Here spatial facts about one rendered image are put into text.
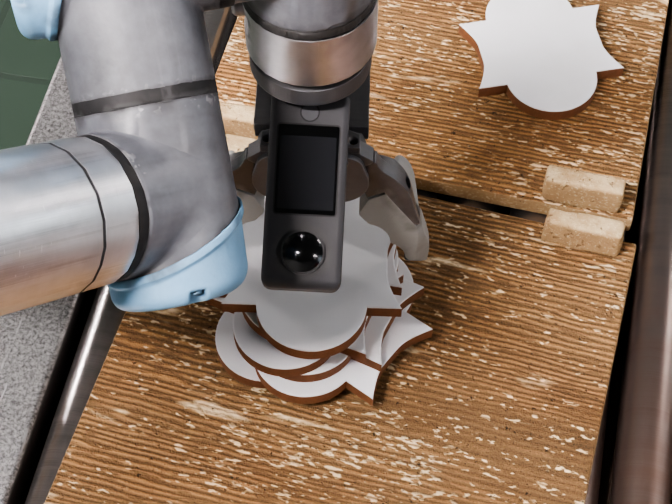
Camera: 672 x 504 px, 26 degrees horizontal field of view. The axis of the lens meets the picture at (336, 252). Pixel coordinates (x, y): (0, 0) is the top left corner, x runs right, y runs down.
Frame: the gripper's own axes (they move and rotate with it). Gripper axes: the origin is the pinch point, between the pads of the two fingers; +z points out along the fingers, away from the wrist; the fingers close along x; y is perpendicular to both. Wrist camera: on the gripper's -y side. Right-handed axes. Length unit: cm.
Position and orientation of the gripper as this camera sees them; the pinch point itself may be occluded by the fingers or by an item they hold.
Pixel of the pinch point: (313, 265)
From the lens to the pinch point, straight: 99.0
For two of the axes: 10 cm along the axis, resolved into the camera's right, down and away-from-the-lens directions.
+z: 0.0, 5.6, 8.3
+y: 0.3, -8.3, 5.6
